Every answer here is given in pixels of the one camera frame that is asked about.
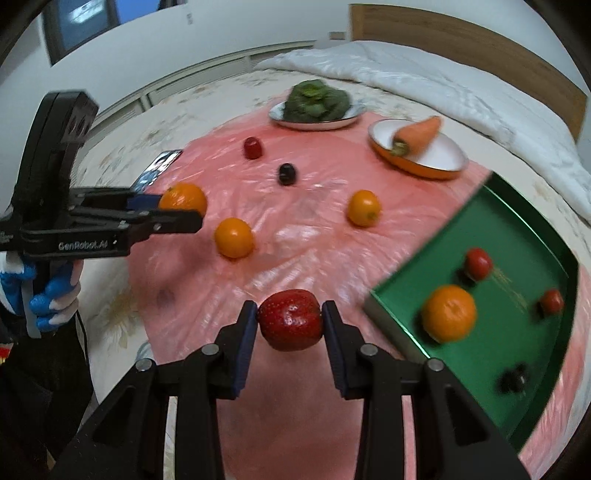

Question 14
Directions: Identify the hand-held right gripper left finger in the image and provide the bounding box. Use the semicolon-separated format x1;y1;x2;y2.
46;300;259;480

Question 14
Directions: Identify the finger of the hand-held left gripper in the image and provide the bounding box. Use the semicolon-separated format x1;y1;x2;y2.
69;208;204;243
69;186;162;213

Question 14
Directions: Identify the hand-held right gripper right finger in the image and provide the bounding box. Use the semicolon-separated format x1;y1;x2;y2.
322;300;532;480

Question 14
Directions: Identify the small orange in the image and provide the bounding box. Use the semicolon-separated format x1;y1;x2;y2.
347;190;382;228

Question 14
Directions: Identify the green tray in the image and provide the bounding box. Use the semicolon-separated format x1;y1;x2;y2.
365;172;580;455

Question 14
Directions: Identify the person's left hand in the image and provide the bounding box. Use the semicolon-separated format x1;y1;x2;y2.
0;251;84;340

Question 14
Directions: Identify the smartphone in red case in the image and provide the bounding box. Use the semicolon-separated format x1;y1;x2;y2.
130;149;183;193

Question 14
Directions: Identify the pink plastic sheet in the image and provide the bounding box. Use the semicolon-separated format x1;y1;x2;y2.
127;108;591;480

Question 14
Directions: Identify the leafy green vegetable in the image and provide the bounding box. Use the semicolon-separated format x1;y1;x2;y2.
283;79;352;123

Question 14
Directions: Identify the white plate with dark rim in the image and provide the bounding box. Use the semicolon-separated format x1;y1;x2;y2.
269;99;367;130

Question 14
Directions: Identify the person's dark clothing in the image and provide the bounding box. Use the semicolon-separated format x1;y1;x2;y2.
0;305;98;480

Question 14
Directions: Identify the orange enamel plate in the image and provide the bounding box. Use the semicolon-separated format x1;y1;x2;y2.
368;119;469;181

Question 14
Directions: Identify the carrot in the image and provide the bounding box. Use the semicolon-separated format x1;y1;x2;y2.
392;115;443;158

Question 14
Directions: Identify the white duvet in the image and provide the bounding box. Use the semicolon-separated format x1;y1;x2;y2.
254;41;583;217

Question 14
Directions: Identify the wooden headboard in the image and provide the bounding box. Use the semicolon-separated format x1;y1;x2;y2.
348;4;587;139

